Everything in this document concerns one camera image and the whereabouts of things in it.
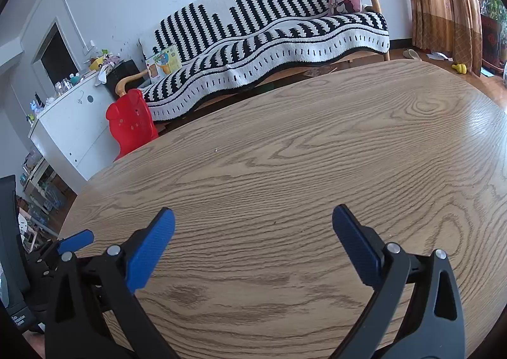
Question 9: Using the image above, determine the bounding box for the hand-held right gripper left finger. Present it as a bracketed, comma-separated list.
[44, 206, 176, 359]

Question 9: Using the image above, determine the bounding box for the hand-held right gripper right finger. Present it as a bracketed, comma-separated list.
[332, 204, 466, 359]

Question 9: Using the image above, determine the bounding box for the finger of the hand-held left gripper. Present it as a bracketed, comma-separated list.
[42, 230, 95, 261]

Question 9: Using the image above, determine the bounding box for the white stool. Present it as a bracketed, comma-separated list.
[17, 213, 53, 254]

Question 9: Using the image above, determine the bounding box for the white shelf rack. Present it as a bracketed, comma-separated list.
[19, 148, 66, 218]

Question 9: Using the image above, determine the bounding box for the white cabinet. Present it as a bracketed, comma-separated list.
[29, 73, 120, 182]

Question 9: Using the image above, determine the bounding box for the red plastic child chair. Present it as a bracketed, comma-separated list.
[105, 89, 159, 162]

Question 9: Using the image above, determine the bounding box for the black box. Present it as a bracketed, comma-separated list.
[106, 59, 139, 93]

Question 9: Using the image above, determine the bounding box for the clutter of small items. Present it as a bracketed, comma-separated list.
[25, 48, 122, 123]

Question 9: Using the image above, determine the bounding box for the colourful picture book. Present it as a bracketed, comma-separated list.
[144, 46, 183, 81]

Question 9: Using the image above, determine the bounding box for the black white striped sofa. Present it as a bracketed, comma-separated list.
[138, 0, 391, 123]

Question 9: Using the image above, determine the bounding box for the brown patterned curtain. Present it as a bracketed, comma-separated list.
[398, 0, 486, 75]

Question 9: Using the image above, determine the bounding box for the dark framed wall opening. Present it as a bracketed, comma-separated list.
[32, 20, 80, 87]

